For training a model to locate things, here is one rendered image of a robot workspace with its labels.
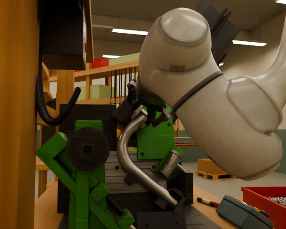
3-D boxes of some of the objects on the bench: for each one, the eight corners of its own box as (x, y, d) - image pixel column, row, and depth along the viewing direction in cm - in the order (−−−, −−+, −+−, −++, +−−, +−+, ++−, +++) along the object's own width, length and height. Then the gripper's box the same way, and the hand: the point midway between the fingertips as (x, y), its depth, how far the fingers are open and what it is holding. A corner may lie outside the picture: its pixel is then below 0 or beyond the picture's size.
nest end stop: (169, 214, 74) (179, 199, 76) (175, 215, 68) (186, 199, 70) (166, 211, 74) (176, 196, 76) (172, 211, 68) (182, 196, 70)
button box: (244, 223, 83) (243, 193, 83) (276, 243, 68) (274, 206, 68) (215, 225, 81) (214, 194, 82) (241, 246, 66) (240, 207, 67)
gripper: (194, 100, 57) (167, 130, 79) (140, 52, 59) (129, 94, 81) (172, 124, 55) (150, 147, 77) (117, 73, 56) (111, 111, 79)
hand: (141, 116), depth 76 cm, fingers closed on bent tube, 3 cm apart
